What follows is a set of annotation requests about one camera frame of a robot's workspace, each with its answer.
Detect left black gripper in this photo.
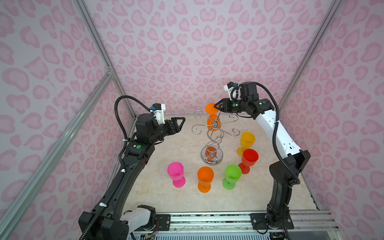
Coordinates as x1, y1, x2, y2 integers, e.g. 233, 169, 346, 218
149, 116, 185, 145

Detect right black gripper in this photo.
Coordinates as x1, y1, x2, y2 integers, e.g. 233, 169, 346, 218
213, 98, 249, 113

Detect orange wine glass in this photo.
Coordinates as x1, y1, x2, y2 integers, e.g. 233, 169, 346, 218
198, 167, 215, 193
205, 103, 222, 132

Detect yellow wine glass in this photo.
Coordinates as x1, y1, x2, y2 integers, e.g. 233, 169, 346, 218
237, 132, 256, 157

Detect pink wine glass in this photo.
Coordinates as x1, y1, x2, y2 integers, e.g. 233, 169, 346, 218
167, 162, 186, 188

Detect red wine glass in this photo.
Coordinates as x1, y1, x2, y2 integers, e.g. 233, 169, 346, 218
238, 149, 259, 174

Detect green wine glass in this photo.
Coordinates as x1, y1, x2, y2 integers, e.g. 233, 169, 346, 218
222, 164, 242, 190

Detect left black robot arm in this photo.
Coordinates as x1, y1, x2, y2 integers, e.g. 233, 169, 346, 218
79, 114, 186, 240

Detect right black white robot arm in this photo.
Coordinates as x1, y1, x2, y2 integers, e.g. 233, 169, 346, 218
214, 82, 311, 231

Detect left diagonal aluminium strut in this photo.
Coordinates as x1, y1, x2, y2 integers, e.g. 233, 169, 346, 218
1, 73, 115, 240

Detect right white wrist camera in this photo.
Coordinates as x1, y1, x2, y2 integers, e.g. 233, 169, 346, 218
224, 82, 239, 101

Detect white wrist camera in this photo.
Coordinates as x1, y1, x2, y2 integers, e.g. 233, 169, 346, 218
224, 82, 239, 101
150, 103, 166, 125

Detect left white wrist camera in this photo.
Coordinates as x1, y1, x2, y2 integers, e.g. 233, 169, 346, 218
150, 103, 166, 125

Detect chrome wire glass rack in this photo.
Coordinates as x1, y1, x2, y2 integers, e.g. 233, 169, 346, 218
191, 110, 241, 166

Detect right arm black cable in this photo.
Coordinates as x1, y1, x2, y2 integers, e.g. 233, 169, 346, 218
230, 81, 301, 240

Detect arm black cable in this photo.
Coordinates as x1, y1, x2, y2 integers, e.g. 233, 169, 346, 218
78, 95, 152, 240
230, 81, 301, 240

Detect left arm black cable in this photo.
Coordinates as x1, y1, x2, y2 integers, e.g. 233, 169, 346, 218
78, 95, 152, 240

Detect right corner aluminium post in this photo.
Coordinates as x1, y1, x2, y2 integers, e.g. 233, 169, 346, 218
279, 0, 344, 111

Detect corner aluminium post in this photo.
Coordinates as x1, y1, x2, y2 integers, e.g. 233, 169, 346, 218
73, 0, 138, 119
279, 0, 344, 111

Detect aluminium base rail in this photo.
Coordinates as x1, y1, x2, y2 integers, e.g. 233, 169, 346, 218
80, 209, 344, 240

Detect left corner aluminium post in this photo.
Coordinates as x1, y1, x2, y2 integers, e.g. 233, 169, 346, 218
73, 0, 138, 119

